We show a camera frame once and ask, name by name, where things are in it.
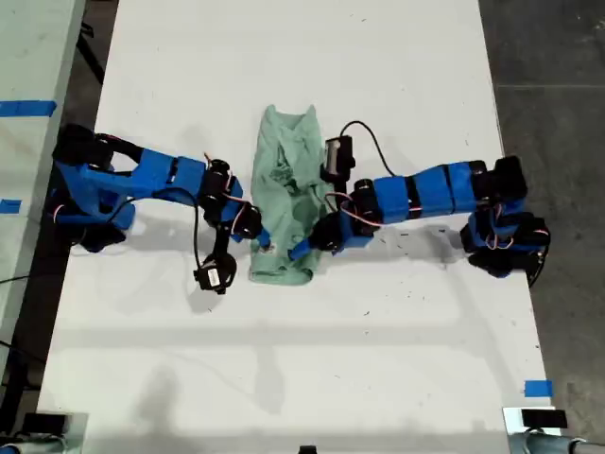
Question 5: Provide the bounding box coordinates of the square blue tape piece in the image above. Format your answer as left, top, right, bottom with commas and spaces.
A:
524, 379, 555, 398

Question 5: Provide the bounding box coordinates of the black camera box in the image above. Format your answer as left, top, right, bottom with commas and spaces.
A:
324, 135, 355, 174
193, 254, 237, 295

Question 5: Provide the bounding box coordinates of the black stand leg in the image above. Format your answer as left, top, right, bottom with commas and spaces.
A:
75, 21, 108, 86

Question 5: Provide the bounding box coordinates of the short black camera stalk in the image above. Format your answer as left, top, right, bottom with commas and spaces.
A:
320, 163, 355, 195
212, 224, 233, 259

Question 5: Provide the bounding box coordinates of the grey metal tube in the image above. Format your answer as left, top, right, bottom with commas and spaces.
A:
0, 433, 72, 454
512, 430, 605, 454

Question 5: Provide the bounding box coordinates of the silver metal bracket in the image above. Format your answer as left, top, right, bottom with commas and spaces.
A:
501, 405, 563, 454
63, 411, 91, 454

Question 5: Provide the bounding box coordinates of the pale green T-shirt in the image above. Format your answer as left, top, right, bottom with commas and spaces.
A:
248, 103, 335, 288

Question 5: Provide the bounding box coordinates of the small black box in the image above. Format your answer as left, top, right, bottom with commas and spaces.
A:
22, 412, 67, 434
521, 409, 568, 429

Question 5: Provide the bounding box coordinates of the long blue tape strip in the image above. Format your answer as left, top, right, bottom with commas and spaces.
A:
0, 99, 58, 118

